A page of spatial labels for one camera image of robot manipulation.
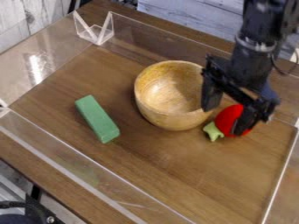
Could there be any green rectangular block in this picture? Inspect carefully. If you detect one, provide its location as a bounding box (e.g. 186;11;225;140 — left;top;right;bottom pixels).
74;94;120;144

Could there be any red plush strawberry toy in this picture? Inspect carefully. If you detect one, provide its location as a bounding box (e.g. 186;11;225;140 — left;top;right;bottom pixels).
202;104;243;142

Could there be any clear acrylic corner bracket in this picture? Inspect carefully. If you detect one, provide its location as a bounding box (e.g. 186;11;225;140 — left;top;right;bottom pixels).
72;11;114;46

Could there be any clear acrylic tray wall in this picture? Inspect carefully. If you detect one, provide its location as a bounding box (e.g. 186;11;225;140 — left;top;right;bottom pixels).
0;8;299;224

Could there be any wooden bowl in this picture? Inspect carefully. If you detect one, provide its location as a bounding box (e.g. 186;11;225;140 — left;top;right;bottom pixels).
134;60;212;131

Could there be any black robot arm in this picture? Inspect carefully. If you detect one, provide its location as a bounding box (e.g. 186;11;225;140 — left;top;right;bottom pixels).
200;0;299;136

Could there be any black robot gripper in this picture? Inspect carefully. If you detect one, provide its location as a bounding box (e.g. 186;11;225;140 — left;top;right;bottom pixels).
200;46;280;136

